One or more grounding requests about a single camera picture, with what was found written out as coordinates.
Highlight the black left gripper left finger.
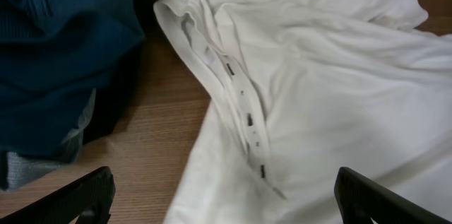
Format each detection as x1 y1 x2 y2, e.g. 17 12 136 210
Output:
1 166 116 224

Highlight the black folded garment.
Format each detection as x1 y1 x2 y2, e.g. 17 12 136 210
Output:
83 0 151 144

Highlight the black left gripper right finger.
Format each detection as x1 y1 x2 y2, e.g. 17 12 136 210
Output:
334 167 451 224

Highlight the white Puma t-shirt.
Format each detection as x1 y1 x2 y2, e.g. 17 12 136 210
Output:
154 0 451 224

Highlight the light grey folded shirt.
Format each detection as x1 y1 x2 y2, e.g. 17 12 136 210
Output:
1 89 96 192

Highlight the blue folded shirt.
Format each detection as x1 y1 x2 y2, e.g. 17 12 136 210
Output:
1 0 144 155

